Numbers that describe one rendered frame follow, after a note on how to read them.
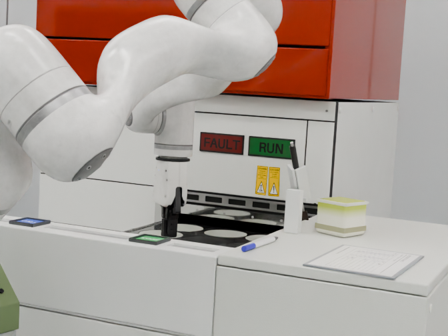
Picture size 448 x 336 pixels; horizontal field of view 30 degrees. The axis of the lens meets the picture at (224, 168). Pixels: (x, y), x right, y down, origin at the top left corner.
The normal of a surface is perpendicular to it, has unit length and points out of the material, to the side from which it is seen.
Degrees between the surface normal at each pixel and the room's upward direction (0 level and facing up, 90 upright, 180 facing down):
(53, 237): 90
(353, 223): 90
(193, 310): 90
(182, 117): 90
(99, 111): 54
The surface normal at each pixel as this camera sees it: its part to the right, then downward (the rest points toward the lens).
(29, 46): 0.42, -0.51
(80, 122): 0.38, -0.26
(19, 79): -0.02, -0.10
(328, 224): -0.71, 0.03
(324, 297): -0.40, 0.07
